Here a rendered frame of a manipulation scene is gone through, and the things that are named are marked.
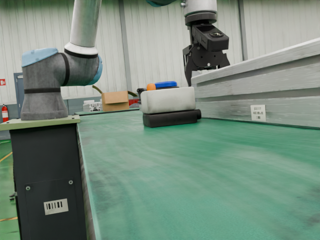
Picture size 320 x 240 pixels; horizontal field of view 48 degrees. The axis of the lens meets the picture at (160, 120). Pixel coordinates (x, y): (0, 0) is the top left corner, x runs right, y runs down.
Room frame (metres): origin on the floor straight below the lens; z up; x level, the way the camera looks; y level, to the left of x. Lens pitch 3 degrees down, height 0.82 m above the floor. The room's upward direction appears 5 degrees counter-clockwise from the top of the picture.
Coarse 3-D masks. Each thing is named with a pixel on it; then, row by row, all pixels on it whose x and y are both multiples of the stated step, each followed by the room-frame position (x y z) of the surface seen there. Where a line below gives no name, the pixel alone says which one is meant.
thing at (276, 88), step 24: (288, 48) 0.38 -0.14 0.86; (312, 48) 0.33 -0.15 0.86; (216, 72) 0.59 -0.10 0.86; (240, 72) 0.50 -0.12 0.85; (264, 72) 0.45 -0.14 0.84; (288, 72) 0.38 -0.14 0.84; (312, 72) 0.34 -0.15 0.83; (216, 96) 0.60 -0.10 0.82; (240, 96) 0.53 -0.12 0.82; (264, 96) 0.46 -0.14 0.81; (288, 96) 0.40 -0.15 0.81; (312, 96) 0.34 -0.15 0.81; (240, 120) 0.51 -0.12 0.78; (264, 120) 0.44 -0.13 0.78; (288, 120) 0.38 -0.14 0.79; (312, 120) 0.34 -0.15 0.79
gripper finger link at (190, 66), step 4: (188, 56) 0.78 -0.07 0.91; (188, 60) 0.78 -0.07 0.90; (188, 64) 0.78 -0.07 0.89; (192, 64) 0.78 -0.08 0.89; (184, 68) 0.79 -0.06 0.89; (188, 68) 0.78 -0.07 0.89; (192, 68) 0.78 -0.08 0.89; (196, 68) 0.78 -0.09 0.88; (184, 72) 0.79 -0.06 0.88; (188, 72) 0.78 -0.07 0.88; (188, 76) 0.78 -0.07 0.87; (188, 80) 0.78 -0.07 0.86; (188, 84) 0.78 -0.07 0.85
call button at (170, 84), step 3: (165, 81) 0.60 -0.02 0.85; (168, 81) 0.60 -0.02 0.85; (171, 81) 0.60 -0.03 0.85; (174, 81) 0.61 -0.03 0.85; (156, 84) 0.60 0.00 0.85; (159, 84) 0.60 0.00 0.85; (162, 84) 0.60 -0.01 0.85; (165, 84) 0.60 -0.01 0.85; (168, 84) 0.60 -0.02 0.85; (171, 84) 0.60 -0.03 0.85; (174, 84) 0.60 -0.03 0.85; (156, 87) 0.60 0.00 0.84; (159, 87) 0.60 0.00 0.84; (162, 87) 0.61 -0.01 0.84; (165, 87) 0.61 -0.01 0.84
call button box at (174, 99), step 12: (144, 96) 0.60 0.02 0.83; (156, 96) 0.57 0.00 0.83; (168, 96) 0.58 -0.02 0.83; (180, 96) 0.58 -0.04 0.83; (192, 96) 0.58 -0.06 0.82; (144, 108) 0.61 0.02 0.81; (156, 108) 0.57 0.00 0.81; (168, 108) 0.58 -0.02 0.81; (180, 108) 0.58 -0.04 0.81; (192, 108) 0.58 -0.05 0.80; (144, 120) 0.62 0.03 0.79; (156, 120) 0.57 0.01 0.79; (168, 120) 0.57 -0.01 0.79; (180, 120) 0.58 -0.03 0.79; (192, 120) 0.58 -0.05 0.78
